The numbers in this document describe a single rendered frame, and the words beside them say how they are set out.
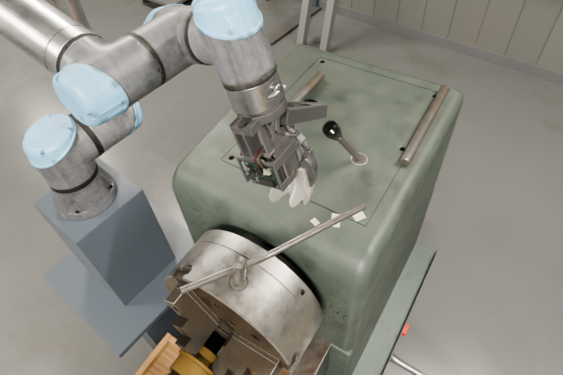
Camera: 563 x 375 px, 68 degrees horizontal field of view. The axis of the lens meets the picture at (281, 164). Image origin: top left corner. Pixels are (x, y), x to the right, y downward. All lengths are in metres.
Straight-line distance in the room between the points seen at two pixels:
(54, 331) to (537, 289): 2.28
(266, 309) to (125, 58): 0.48
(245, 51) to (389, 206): 0.46
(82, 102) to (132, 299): 0.95
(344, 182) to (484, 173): 1.92
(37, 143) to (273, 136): 0.59
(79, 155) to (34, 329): 1.50
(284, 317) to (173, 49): 0.49
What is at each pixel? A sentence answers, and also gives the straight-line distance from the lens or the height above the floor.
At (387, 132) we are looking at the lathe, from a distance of 0.98.
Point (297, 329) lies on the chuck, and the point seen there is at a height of 1.15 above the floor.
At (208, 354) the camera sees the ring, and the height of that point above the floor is 1.11.
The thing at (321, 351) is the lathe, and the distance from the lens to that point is 1.11.
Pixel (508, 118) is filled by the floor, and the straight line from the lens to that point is 3.15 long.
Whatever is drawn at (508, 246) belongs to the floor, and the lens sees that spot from 2.46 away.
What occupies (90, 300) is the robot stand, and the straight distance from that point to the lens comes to 1.44.
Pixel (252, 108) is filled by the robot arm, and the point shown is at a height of 1.57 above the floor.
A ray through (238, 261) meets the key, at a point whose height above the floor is 1.32.
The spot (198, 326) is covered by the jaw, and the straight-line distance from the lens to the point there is 0.85.
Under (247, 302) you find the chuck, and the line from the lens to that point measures 0.77.
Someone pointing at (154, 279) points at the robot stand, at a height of 0.75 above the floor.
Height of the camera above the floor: 1.92
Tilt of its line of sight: 48 degrees down
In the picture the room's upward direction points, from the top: 5 degrees counter-clockwise
